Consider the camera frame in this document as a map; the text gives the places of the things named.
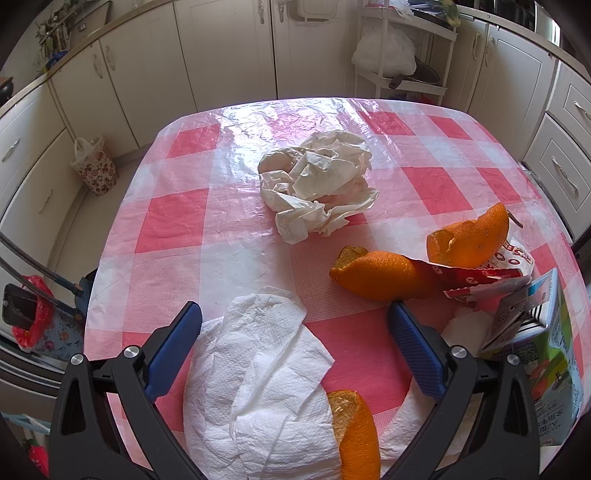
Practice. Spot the white plastic bag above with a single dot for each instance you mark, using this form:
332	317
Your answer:
383	50

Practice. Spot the grey broom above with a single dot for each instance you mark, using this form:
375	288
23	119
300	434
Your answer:
46	298

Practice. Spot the pink checkered plastic tablecloth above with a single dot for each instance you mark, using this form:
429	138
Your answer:
231	230

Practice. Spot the white storage trolley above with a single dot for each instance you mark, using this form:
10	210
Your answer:
378	79

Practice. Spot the floral waste basket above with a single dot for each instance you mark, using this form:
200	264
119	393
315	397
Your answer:
97	173

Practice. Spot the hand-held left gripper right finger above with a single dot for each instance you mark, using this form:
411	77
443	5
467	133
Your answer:
415	350

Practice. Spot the blue box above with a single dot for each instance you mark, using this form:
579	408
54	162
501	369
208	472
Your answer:
57	59

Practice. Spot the red embroidered cloth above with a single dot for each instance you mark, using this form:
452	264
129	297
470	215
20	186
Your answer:
39	459

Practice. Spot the black wok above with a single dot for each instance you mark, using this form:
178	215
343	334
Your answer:
4	90

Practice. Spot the black flat object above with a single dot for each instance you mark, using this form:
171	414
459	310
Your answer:
18	307

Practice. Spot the blue floral bin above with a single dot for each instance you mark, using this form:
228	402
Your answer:
60	332

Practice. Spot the drink carton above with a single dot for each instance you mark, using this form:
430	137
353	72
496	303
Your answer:
554	332

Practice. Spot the long orange peel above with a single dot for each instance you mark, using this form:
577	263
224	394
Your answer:
383	277

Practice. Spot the white door-hung bin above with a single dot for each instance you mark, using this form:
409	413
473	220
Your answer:
323	11

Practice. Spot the dark frying pan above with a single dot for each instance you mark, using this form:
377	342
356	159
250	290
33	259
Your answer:
425	76

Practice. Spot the curled orange peel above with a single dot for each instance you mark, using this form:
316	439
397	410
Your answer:
360	443

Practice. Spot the red plastic bag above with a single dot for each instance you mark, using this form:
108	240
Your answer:
41	318

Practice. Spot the orange peel with stem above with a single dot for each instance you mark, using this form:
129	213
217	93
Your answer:
480	240

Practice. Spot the red and white wrapper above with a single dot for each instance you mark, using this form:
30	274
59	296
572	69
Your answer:
471	277

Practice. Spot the dark bag of vegetables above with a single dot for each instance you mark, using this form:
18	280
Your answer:
438	11

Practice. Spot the white kitchen cabinets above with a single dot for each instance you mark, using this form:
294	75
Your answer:
221	50

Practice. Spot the white paper towel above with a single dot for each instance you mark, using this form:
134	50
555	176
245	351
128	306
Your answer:
258	369

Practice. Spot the teal wooden frame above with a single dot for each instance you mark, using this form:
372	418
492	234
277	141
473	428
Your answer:
23	422

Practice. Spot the large white paper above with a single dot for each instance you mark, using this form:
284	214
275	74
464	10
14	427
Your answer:
318	175

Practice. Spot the wall utensil rack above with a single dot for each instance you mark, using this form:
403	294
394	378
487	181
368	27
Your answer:
55	32

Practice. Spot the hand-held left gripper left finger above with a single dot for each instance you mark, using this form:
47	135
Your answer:
173	350

